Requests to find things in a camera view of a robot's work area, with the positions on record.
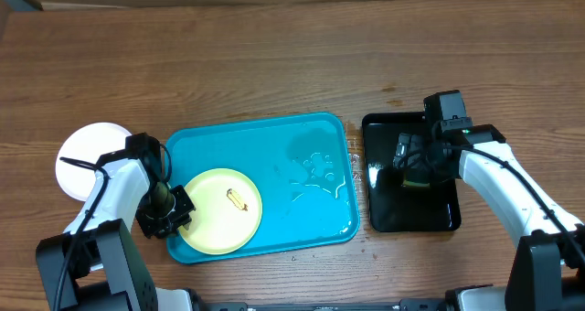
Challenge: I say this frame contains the yellow green scrub sponge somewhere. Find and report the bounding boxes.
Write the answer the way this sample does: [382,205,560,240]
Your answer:
[402,167,431,188]

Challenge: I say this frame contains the yellow plate with sauce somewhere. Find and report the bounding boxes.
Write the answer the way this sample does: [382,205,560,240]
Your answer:
[179,168,262,255]

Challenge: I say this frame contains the white plate with sauce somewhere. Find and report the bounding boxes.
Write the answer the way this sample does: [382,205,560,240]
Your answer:
[55,123,131,201]

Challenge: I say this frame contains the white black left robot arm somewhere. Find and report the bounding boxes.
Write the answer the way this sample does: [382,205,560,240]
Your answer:
[36,133,206,310]

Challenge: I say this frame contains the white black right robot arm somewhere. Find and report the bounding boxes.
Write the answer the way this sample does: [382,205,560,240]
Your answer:
[393,90,584,311]

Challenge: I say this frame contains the black plastic tray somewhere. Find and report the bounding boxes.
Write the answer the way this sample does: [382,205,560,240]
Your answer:
[362,112,462,232]

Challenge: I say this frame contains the teal plastic tray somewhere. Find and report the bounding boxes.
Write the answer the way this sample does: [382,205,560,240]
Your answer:
[166,113,359,259]

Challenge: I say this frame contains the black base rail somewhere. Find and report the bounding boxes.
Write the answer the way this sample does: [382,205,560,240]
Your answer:
[200,298,456,311]

